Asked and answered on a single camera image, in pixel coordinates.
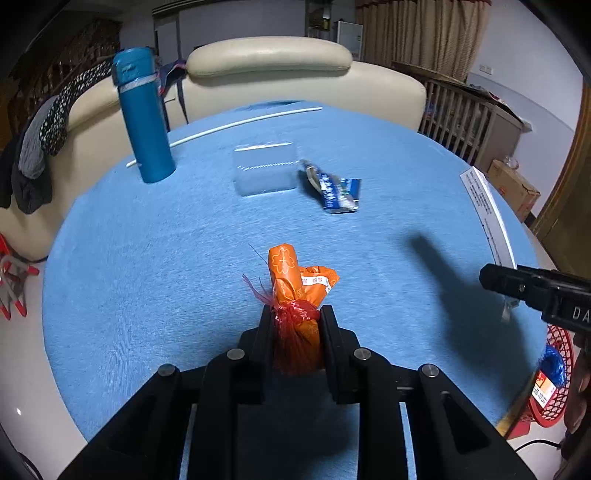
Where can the black dotted cloth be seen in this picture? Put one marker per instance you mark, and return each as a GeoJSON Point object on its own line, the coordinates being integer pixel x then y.
{"type": "Point", "coordinates": [60, 115]}

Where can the white paper card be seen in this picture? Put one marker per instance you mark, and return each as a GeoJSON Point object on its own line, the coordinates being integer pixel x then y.
{"type": "Point", "coordinates": [485, 203]}

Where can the red plastic basket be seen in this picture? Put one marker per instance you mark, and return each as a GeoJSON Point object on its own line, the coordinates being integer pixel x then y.
{"type": "Point", "coordinates": [561, 341]}

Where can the wooden crib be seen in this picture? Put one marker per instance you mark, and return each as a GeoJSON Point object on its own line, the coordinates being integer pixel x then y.
{"type": "Point", "coordinates": [461, 124]}

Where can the cream leather sofa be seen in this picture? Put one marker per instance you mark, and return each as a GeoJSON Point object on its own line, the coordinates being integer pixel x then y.
{"type": "Point", "coordinates": [277, 87]}

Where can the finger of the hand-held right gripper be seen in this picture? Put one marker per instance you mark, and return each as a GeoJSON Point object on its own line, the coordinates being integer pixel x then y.
{"type": "Point", "coordinates": [508, 281]}

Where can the orange snack packet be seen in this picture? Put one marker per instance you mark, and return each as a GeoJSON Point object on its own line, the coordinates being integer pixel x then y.
{"type": "Point", "coordinates": [288, 272]}

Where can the red plastic bag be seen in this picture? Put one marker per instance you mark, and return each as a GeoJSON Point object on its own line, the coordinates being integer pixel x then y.
{"type": "Point", "coordinates": [295, 314]}

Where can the blue thermos bottle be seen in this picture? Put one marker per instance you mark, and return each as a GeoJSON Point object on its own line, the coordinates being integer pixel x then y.
{"type": "Point", "coordinates": [143, 120]}

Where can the blue silver foil wrapper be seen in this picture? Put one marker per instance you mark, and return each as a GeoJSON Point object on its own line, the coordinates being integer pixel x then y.
{"type": "Point", "coordinates": [337, 194]}

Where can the beige curtain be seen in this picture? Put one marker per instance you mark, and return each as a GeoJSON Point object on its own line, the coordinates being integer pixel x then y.
{"type": "Point", "coordinates": [415, 37]}

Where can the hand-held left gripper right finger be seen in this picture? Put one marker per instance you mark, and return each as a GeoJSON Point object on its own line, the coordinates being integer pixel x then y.
{"type": "Point", "coordinates": [328, 341]}

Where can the brown cardboard box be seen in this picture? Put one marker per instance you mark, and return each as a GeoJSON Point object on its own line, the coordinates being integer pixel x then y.
{"type": "Point", "coordinates": [512, 184]}

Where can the clear plastic box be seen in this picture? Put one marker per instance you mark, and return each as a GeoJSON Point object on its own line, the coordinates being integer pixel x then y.
{"type": "Point", "coordinates": [265, 175]}

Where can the orange white medicine box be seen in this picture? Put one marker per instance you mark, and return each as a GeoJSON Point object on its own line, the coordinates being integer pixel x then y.
{"type": "Point", "coordinates": [541, 392]}

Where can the grey cloth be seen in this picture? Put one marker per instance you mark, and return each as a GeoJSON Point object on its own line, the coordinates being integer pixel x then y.
{"type": "Point", "coordinates": [34, 147]}

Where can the dark glass cabinet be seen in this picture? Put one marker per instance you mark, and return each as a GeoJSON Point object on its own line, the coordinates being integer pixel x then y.
{"type": "Point", "coordinates": [318, 21]}

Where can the person's right forearm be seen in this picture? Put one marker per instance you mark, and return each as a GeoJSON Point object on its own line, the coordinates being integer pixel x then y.
{"type": "Point", "coordinates": [581, 392]}

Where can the blue plastic bag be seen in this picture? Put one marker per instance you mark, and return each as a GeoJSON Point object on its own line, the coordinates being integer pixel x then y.
{"type": "Point", "coordinates": [551, 367]}

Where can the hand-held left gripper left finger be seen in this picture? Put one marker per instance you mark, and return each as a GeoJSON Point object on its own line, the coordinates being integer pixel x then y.
{"type": "Point", "coordinates": [265, 341]}

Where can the white standing air conditioner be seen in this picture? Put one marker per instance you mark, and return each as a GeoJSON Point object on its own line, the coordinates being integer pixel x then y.
{"type": "Point", "coordinates": [348, 39]}

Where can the thin white rod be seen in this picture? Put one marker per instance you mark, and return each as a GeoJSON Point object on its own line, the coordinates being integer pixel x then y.
{"type": "Point", "coordinates": [231, 123]}

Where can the blue tablecloth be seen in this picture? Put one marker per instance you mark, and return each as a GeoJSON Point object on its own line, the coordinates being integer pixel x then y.
{"type": "Point", "coordinates": [184, 254]}

